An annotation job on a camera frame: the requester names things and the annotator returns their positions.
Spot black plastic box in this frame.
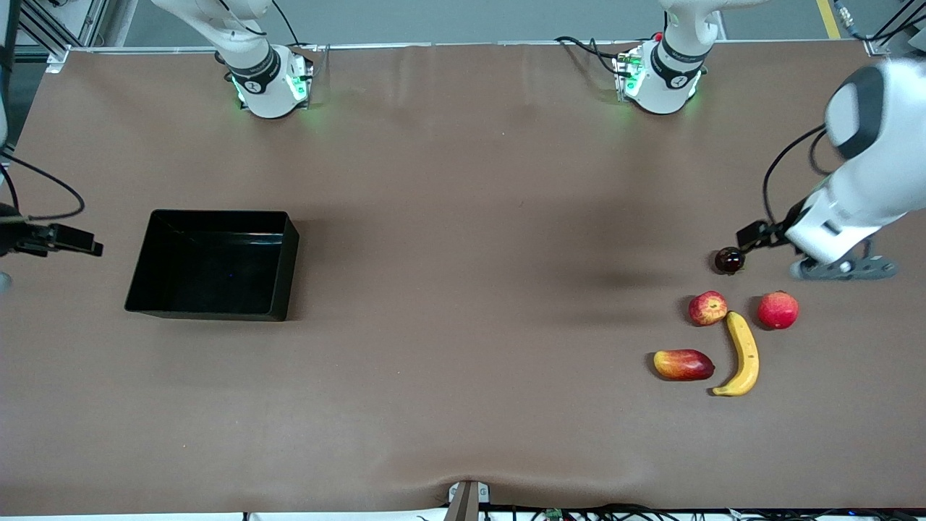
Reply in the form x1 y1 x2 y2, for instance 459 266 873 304
124 209 300 323

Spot aluminium frame profile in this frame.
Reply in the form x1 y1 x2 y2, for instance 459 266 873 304
865 0 926 57
0 0 109 73

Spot red yellow mango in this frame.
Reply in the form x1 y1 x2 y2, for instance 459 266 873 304
653 349 715 382

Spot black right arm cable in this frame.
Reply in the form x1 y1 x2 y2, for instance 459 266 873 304
0 148 87 222

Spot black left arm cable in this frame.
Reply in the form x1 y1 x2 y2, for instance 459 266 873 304
763 124 830 226

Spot round red pomegranate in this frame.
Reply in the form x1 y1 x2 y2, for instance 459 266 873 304
757 290 800 331

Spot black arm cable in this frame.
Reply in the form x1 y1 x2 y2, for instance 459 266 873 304
0 148 87 222
763 124 830 226

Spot red yellow apple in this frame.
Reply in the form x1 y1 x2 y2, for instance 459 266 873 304
687 290 729 327

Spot black base cable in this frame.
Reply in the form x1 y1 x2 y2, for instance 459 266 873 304
269 0 320 82
554 35 632 82

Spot yellow banana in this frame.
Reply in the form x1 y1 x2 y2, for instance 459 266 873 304
712 310 760 398

